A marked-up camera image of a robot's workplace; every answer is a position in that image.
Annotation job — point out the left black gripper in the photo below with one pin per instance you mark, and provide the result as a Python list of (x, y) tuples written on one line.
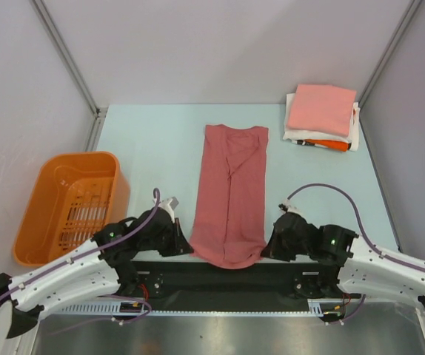
[(179, 244)]

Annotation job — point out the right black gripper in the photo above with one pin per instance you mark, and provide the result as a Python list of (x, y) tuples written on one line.
[(273, 251)]

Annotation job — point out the red t shirt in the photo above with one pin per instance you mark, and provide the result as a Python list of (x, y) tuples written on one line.
[(228, 229)]

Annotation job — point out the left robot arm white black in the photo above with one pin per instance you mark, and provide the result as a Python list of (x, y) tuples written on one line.
[(101, 266)]

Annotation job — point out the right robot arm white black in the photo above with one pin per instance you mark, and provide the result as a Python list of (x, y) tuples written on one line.
[(349, 264)]

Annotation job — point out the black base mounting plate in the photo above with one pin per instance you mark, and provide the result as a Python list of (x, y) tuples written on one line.
[(201, 287)]

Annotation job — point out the orange plastic laundry basket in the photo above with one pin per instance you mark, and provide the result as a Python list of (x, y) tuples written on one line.
[(75, 195)]

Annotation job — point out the folded orange white t shirt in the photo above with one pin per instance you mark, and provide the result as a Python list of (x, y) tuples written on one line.
[(327, 144)]

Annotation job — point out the folded pink t shirt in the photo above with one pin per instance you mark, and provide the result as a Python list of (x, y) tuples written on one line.
[(322, 108)]

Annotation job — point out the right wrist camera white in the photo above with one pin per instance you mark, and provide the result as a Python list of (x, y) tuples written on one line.
[(286, 207)]

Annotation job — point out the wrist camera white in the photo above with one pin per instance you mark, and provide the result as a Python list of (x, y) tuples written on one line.
[(169, 204), (286, 207)]

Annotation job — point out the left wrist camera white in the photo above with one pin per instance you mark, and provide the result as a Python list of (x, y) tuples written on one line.
[(169, 204)]

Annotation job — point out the white slotted cable duct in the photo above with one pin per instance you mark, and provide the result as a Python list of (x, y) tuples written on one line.
[(112, 308)]

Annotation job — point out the left aluminium frame post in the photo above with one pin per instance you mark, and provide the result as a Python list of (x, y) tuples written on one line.
[(64, 53)]

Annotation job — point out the aluminium frame post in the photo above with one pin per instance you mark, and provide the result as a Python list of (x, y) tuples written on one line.
[(64, 53), (397, 36)]

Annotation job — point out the right aluminium frame post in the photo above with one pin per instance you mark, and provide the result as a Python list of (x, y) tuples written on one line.
[(397, 36)]

